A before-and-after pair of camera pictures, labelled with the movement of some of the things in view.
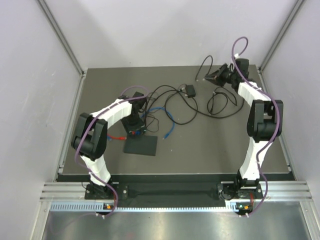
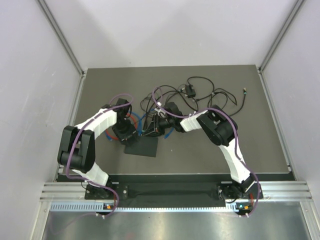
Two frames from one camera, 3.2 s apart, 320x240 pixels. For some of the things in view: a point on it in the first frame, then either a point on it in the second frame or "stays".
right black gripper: [215, 77] → [155, 129]
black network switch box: [141, 145] stays
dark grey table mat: [202, 127] stays
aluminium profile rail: [276, 190] stays
